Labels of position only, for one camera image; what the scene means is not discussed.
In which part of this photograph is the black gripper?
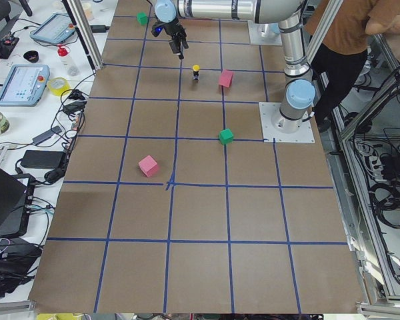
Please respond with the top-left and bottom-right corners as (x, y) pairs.
(161, 20), (188, 60)

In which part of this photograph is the yellow mushroom push button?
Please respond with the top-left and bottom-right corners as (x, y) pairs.
(192, 65), (200, 81)

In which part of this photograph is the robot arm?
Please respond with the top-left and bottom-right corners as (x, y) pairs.
(151, 0), (315, 134)

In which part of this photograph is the green foam cube far right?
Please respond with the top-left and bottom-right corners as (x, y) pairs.
(137, 12), (149, 25)

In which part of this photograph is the green foam cube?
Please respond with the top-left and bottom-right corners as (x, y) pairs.
(219, 128), (234, 145)
(137, 12), (149, 25)

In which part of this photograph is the pink foam cube centre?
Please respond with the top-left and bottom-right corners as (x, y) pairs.
(218, 69), (234, 88)

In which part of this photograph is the pink foam cube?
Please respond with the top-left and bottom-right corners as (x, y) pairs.
(138, 155), (159, 177)
(218, 69), (234, 88)

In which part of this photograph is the green foam cube near left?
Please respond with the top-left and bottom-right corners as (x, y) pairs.
(219, 128), (234, 145)

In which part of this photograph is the blue teach pendant far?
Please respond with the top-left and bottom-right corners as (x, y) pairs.
(30, 13), (75, 45)

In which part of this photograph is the blue teach pendant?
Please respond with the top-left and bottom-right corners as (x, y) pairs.
(30, 13), (75, 45)
(0, 65), (50, 107)

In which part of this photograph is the pink foam cube far left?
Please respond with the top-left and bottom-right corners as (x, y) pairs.
(138, 155), (159, 177)

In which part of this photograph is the yellow tape roll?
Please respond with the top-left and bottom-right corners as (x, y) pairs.
(47, 77), (71, 97)

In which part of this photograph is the blue teach pendant near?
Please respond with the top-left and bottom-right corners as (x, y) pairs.
(0, 65), (50, 107)

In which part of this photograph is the person in brown shirt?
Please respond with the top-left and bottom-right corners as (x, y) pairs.
(312, 0), (400, 133)

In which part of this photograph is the black power adapter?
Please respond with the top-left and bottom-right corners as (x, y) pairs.
(21, 150), (65, 169)

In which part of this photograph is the black laptop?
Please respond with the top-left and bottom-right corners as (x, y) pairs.
(0, 168), (34, 239)

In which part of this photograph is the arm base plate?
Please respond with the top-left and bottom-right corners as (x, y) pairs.
(247, 21), (282, 46)
(259, 102), (315, 143)

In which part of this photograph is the aluminium frame post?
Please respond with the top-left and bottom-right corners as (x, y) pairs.
(61, 0), (103, 71)

